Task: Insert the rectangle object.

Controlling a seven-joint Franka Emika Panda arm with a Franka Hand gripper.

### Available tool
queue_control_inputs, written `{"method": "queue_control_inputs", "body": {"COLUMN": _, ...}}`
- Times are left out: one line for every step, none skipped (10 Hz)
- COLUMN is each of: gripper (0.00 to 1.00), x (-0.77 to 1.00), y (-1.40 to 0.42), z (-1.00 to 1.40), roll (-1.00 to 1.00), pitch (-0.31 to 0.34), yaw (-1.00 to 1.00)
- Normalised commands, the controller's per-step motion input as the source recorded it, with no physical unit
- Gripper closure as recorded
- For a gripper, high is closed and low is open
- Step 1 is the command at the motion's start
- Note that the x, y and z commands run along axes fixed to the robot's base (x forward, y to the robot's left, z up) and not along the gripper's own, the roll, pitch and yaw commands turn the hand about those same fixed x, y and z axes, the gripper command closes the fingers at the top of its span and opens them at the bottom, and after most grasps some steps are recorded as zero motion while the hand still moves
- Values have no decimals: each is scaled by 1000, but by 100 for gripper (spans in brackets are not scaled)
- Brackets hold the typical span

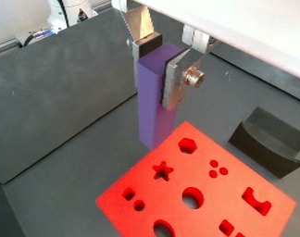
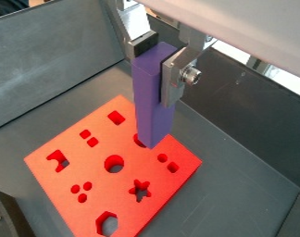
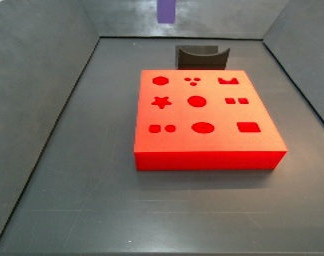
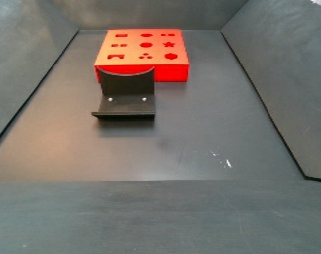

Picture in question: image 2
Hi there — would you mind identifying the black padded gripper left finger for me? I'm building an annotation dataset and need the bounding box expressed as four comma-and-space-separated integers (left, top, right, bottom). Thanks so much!
116, 0, 158, 59

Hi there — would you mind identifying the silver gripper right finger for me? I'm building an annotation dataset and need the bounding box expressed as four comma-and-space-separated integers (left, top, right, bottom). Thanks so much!
161, 24, 217, 107

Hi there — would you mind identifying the purple rectangular block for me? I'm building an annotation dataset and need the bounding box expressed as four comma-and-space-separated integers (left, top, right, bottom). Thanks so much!
132, 42, 176, 148

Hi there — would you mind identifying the red shape sorter board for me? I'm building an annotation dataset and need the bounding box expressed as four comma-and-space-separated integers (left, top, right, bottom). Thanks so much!
26, 96, 203, 237

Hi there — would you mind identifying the black curved holder block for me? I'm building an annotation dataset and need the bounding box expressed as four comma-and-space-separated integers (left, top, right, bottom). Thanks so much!
0, 192, 35, 237

